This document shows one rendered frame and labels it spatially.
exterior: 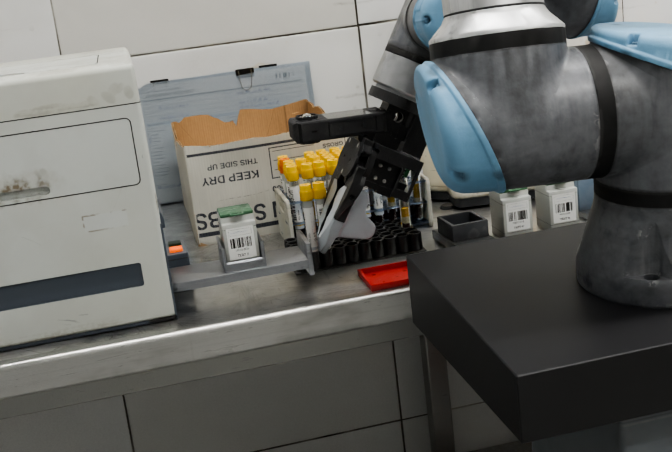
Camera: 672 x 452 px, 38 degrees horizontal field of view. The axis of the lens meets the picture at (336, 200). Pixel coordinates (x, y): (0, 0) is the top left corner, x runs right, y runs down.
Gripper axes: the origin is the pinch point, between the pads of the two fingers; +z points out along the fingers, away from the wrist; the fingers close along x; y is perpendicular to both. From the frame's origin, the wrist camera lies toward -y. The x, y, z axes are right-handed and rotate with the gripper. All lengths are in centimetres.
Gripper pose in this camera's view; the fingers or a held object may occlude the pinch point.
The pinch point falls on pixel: (320, 241)
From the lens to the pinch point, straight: 119.4
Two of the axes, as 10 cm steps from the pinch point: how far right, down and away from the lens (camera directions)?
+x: -2.2, -2.1, 9.5
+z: -3.8, 9.2, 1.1
